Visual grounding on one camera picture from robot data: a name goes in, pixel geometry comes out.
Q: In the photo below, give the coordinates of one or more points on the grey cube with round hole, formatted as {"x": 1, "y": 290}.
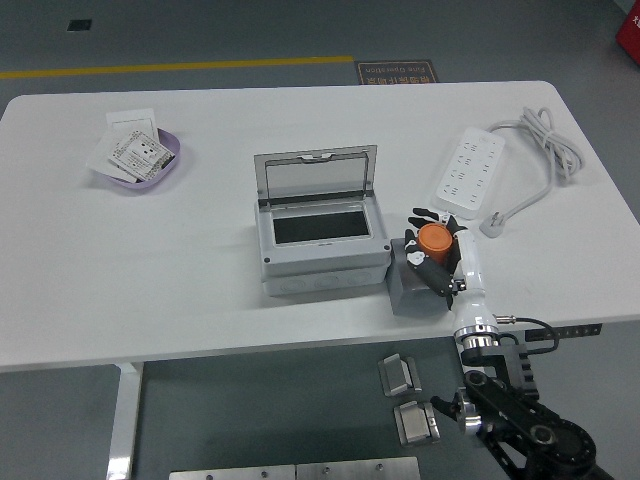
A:
{"x": 412, "y": 300}

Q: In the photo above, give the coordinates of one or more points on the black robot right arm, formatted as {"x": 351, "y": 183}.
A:
{"x": 520, "y": 415}

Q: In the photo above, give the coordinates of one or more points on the red object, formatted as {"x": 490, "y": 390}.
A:
{"x": 629, "y": 32}

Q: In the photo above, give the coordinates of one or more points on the black floor hatch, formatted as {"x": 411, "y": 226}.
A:
{"x": 79, "y": 25}

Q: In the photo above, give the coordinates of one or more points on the orange cylinder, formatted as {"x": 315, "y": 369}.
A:
{"x": 434, "y": 239}

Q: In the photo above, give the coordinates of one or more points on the blank white card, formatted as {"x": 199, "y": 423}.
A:
{"x": 100, "y": 155}

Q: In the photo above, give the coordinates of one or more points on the yellow floor tape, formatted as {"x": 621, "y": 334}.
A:
{"x": 175, "y": 66}

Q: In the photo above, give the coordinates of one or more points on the purple plastic tray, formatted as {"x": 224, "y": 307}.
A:
{"x": 145, "y": 184}

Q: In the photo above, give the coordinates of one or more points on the black perforated table rail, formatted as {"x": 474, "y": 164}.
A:
{"x": 575, "y": 332}

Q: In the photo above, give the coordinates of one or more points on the grey box with clear lid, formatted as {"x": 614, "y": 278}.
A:
{"x": 325, "y": 262}

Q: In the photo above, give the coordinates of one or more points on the brown floor sign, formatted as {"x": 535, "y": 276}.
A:
{"x": 397, "y": 72}

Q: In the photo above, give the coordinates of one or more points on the white table leg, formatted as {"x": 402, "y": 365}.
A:
{"x": 124, "y": 420}

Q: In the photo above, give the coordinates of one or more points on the long metal plate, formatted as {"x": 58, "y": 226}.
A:
{"x": 232, "y": 473}
{"x": 357, "y": 469}

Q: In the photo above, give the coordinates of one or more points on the printed white socket card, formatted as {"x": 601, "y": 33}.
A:
{"x": 140, "y": 155}

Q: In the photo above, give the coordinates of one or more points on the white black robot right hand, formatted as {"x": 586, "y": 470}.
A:
{"x": 472, "y": 280}

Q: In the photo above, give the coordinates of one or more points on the small metal block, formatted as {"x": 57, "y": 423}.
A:
{"x": 397, "y": 375}
{"x": 415, "y": 425}

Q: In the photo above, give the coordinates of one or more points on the plain white switch plate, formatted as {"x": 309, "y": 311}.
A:
{"x": 131, "y": 120}

